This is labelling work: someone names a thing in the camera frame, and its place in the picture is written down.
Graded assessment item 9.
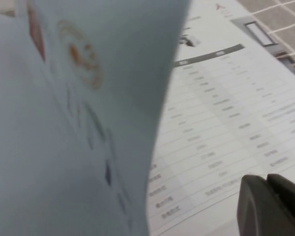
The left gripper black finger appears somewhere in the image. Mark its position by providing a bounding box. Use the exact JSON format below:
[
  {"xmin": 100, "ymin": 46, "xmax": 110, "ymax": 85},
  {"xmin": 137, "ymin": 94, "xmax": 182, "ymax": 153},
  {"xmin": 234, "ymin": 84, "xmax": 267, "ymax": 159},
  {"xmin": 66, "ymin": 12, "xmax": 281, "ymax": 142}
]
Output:
[{"xmin": 236, "ymin": 173, "xmax": 295, "ymax": 236}]

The white product brochure book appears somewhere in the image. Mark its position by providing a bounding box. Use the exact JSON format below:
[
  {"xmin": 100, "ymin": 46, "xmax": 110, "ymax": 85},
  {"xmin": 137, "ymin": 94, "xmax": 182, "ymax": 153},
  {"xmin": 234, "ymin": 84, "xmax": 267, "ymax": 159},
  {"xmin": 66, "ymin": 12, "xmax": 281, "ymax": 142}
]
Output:
[{"xmin": 0, "ymin": 0, "xmax": 295, "ymax": 236}]

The stack of white brochures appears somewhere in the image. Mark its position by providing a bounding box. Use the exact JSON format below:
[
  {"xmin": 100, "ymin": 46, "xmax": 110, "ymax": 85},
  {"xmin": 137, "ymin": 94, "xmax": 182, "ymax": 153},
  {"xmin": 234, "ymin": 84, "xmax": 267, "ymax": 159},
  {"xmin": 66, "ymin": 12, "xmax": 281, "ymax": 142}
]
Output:
[{"xmin": 186, "ymin": 0, "xmax": 295, "ymax": 86}]

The grey checked tablecloth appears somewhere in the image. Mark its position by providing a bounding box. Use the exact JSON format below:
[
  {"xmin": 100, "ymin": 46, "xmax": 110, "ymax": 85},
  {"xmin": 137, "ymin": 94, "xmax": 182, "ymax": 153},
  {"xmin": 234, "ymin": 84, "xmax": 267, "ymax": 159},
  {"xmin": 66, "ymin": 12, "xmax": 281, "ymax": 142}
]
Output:
[{"xmin": 237, "ymin": 0, "xmax": 295, "ymax": 62}]

